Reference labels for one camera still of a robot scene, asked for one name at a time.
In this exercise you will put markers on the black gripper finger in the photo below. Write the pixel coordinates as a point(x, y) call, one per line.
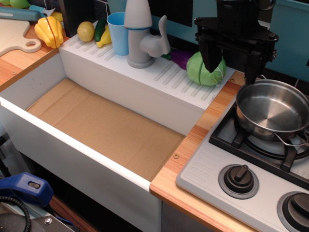
point(210, 52)
point(254, 67)

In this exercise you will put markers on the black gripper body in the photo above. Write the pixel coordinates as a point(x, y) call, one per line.
point(231, 36)

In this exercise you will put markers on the stainless steel pot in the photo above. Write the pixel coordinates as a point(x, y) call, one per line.
point(272, 110)

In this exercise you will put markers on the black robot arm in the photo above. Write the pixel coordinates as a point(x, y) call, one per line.
point(244, 12)

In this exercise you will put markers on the cardboard sheet in sink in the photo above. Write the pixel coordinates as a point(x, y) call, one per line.
point(129, 139)

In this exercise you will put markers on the white toy sink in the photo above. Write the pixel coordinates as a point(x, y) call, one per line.
point(162, 93)

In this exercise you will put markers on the green toy cabbage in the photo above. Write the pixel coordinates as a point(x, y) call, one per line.
point(197, 72)

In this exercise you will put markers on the purple toy eggplant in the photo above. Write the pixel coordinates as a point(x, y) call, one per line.
point(180, 57)

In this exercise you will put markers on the teal box right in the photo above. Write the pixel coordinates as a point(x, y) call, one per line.
point(290, 21)

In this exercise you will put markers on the teal box with black panel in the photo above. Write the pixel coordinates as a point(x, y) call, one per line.
point(181, 30)

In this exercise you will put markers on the grey toy faucet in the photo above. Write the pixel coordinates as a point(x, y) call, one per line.
point(143, 47)

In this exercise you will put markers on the light blue plastic cup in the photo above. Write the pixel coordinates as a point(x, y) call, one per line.
point(118, 32)

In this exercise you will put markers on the yellow toy banana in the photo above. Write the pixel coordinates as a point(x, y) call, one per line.
point(105, 38)

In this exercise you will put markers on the black burner grate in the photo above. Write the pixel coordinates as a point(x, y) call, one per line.
point(288, 162)

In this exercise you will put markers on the green toy cucumber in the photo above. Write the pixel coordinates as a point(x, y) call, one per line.
point(99, 29)

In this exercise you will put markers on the black left stove knob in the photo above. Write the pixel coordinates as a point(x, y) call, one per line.
point(238, 181)

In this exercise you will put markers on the black stove knob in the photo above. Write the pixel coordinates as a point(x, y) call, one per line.
point(238, 181)
point(293, 211)

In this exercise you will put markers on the grey toy stove top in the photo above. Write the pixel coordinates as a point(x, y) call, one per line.
point(200, 177)

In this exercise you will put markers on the yellow toy potato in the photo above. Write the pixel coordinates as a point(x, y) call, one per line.
point(86, 31)

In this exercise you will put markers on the black right stove knob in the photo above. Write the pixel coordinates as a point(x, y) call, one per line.
point(293, 211)

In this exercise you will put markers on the yellow toy bell pepper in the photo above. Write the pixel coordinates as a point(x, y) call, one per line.
point(49, 30)

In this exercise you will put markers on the teal toy knife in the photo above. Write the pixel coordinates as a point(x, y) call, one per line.
point(33, 14)

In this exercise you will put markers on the green toy fruit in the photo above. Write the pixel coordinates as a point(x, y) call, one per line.
point(19, 4)

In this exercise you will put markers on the white cutting board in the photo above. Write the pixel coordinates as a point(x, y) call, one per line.
point(12, 37)

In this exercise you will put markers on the blue clamp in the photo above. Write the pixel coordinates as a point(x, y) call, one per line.
point(27, 188)

